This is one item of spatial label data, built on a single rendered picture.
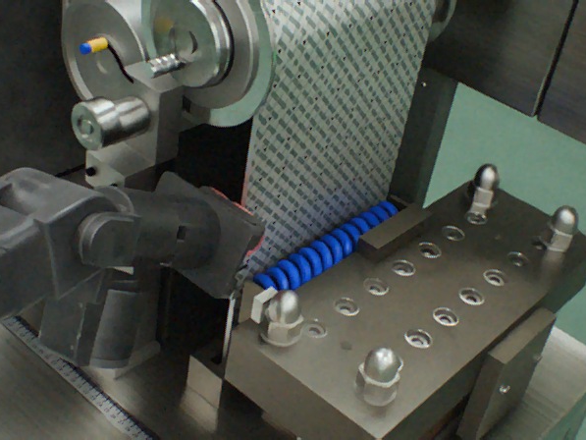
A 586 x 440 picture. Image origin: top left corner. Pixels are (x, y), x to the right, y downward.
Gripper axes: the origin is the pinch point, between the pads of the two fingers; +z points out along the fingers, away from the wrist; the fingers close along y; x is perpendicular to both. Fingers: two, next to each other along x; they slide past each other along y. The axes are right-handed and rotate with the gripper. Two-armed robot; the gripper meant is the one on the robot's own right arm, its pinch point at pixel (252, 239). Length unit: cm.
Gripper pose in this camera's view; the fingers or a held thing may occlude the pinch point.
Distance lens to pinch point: 81.7
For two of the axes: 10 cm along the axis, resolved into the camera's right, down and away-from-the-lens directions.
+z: 5.0, 0.6, 8.6
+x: 4.4, -8.8, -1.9
